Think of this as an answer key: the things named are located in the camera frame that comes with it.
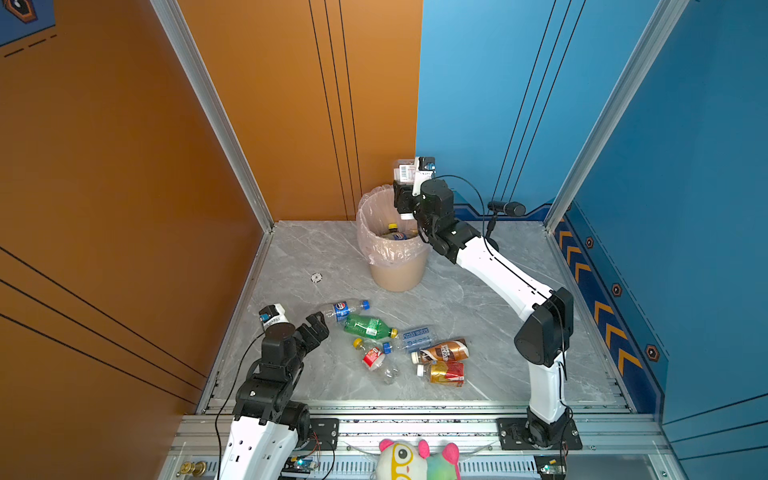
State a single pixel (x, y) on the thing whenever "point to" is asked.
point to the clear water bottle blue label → (417, 338)
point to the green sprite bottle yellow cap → (369, 327)
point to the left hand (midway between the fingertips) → (312, 319)
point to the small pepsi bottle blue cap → (341, 310)
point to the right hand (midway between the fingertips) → (402, 181)
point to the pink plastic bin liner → (383, 234)
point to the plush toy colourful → (406, 460)
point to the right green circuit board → (551, 467)
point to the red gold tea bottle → (447, 373)
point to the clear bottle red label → (377, 361)
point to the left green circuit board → (299, 465)
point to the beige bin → (399, 279)
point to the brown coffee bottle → (453, 350)
